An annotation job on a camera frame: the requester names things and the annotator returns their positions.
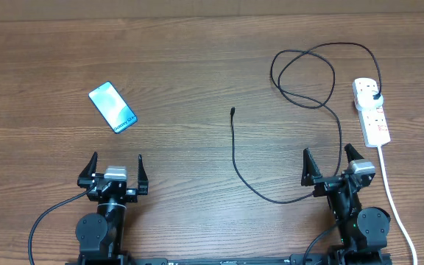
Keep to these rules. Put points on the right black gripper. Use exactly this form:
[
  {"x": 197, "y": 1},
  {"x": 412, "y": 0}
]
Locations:
[{"x": 311, "y": 177}]

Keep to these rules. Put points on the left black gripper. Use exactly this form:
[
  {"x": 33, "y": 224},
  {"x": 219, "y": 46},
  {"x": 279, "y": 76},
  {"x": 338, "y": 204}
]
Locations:
[{"x": 131, "y": 195}]

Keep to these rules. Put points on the blue Galaxy S24+ smartphone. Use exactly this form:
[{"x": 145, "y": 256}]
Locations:
[{"x": 116, "y": 112}]

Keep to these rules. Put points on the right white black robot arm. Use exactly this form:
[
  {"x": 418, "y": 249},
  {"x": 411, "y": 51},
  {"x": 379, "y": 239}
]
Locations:
[{"x": 363, "y": 231}]

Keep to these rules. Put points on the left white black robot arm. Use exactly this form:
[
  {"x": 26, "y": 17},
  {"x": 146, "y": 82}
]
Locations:
[{"x": 100, "y": 234}]

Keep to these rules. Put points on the white charger plug adapter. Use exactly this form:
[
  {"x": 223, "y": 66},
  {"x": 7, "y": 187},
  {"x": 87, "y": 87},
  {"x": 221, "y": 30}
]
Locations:
[{"x": 368, "y": 101}]

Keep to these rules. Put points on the white power strip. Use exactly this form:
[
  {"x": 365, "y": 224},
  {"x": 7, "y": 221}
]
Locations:
[{"x": 373, "y": 122}]

